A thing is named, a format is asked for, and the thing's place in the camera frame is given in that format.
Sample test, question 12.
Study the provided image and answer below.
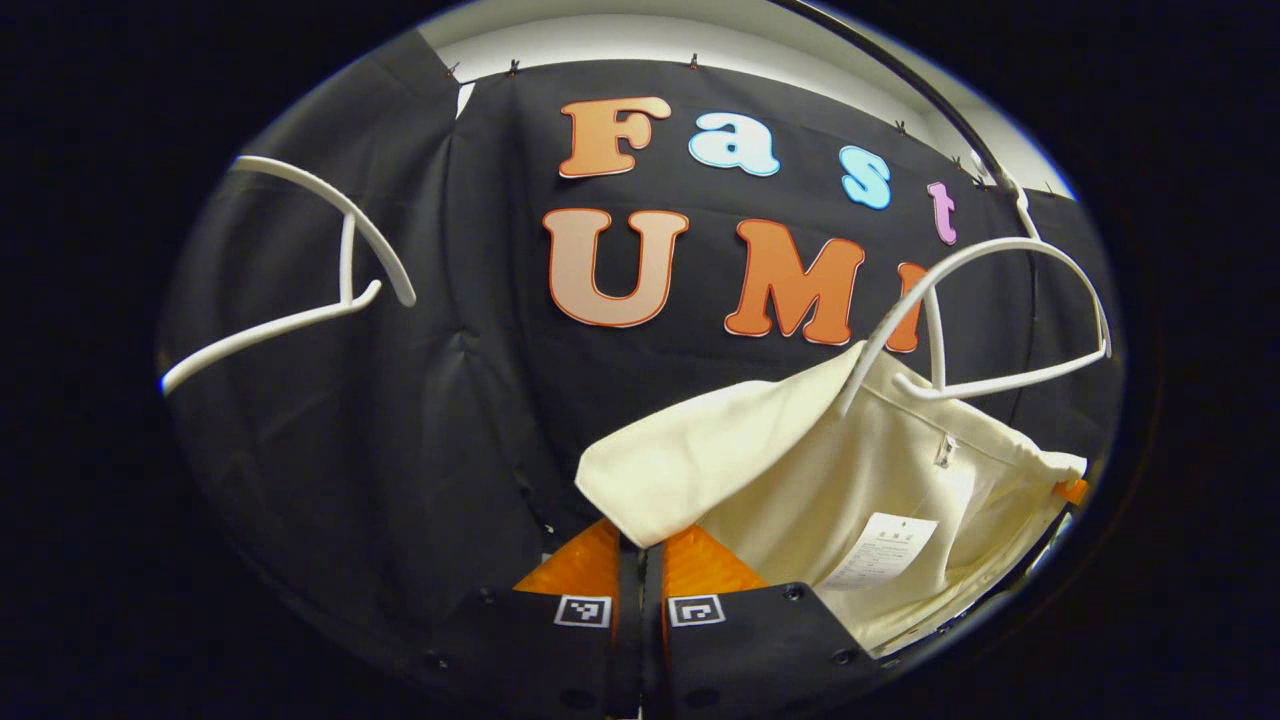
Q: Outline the black clothes rack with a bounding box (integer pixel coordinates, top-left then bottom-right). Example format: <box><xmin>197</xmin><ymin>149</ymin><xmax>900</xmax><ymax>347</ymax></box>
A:
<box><xmin>770</xmin><ymin>0</ymin><xmax>1021</xmax><ymax>201</ymax></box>

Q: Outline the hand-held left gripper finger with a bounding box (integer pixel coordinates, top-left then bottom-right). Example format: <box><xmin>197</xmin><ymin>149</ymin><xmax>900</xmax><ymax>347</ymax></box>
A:
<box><xmin>420</xmin><ymin>518</ymin><xmax>641</xmax><ymax>716</ymax></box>
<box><xmin>645</xmin><ymin>524</ymin><xmax>886</xmax><ymax>716</ymax></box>

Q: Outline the cream button shirt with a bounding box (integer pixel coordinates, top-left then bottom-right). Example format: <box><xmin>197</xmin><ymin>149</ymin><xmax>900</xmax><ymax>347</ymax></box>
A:
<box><xmin>575</xmin><ymin>340</ymin><xmax>1089</xmax><ymax>659</ymax></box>

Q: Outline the black backdrop cloth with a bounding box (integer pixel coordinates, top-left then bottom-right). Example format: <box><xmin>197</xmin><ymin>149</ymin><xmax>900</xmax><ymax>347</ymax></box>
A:
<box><xmin>160</xmin><ymin>30</ymin><xmax>1121</xmax><ymax>641</ymax></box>

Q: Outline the white clothes hanger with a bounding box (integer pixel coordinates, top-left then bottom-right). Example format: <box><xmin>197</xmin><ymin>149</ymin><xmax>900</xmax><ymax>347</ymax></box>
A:
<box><xmin>838</xmin><ymin>180</ymin><xmax>1113</xmax><ymax>416</ymax></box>
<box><xmin>160</xmin><ymin>155</ymin><xmax>418</xmax><ymax>396</ymax></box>

